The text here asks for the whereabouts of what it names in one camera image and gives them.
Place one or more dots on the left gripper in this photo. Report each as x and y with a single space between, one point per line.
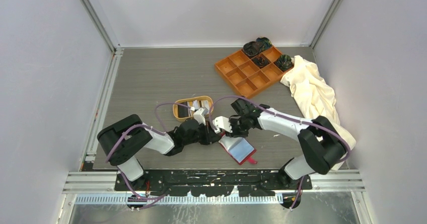
210 137

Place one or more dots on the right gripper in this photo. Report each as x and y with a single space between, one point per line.
235 134

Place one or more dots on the red card holder wallet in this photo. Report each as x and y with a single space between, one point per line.
239 149

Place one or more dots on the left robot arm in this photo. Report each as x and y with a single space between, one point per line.
122 140

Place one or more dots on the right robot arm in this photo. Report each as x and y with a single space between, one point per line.
322 146

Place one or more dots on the black card in tray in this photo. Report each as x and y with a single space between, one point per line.
183 110

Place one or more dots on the oval wooden card tray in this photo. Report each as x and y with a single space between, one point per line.
197 102

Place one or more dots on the orange compartment tray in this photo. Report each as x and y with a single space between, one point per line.
244 77

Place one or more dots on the dark rolled sock in tray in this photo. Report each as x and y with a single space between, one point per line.
260 61

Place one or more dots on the dark camouflage rolled sock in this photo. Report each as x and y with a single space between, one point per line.
284 62

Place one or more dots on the cream cloth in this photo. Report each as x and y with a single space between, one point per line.
313 95

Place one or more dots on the dark green rolled sock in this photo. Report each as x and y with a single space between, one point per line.
263 43

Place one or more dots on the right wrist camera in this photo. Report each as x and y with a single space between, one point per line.
221 124

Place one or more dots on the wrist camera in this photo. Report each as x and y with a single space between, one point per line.
199 114
221 124

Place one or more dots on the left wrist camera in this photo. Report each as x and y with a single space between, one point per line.
199 114

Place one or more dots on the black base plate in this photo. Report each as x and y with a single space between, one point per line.
213 183

